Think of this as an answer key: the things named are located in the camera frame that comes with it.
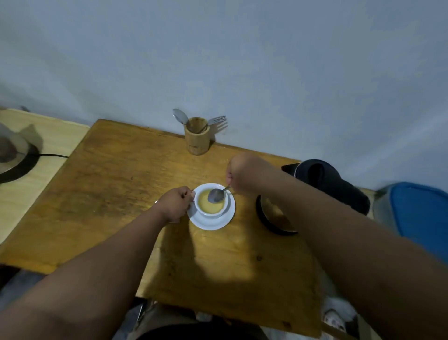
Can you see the black electric kettle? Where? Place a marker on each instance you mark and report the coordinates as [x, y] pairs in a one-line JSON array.
[[332, 182]]

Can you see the yellowish tea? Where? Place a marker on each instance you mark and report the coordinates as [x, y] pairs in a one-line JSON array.
[[206, 207]]

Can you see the white ceramic cup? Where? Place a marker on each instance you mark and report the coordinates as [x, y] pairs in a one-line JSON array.
[[210, 210]]

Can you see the person's left hand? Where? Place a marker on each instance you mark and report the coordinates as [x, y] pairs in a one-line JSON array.
[[172, 206]]

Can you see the person's right hand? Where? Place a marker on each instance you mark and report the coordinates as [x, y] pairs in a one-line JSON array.
[[249, 174]]

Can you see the metal spoon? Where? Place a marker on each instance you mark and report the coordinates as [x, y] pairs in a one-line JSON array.
[[180, 115]]

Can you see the grey pot with black base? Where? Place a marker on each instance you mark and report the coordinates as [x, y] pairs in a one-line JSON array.
[[12, 154]]

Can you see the person's black shorts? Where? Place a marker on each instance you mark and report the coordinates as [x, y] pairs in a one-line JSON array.
[[203, 332]]

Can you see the person's left forearm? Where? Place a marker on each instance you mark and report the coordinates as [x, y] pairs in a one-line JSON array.
[[87, 280]]

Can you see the person's left fingers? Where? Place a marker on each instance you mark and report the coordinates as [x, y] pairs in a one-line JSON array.
[[188, 199]]

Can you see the white cloth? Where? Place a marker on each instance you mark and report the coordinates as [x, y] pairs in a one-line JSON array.
[[337, 311]]

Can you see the blue and grey plastic bin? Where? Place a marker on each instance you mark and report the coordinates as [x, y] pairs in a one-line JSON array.
[[418, 217]]

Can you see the bamboo utensil holder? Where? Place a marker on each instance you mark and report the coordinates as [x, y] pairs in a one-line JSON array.
[[197, 140]]

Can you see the person's right forearm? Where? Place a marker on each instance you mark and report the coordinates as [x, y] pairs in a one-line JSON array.
[[357, 259]]

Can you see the metal fork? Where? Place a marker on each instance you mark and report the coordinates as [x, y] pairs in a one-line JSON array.
[[217, 120]]

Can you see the white saucer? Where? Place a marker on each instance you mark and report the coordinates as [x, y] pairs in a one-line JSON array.
[[213, 224]]

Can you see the person's right fingers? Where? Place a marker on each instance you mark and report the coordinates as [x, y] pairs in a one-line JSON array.
[[231, 178]]

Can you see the metal teaspoon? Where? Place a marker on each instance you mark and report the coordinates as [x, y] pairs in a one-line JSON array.
[[216, 195]]

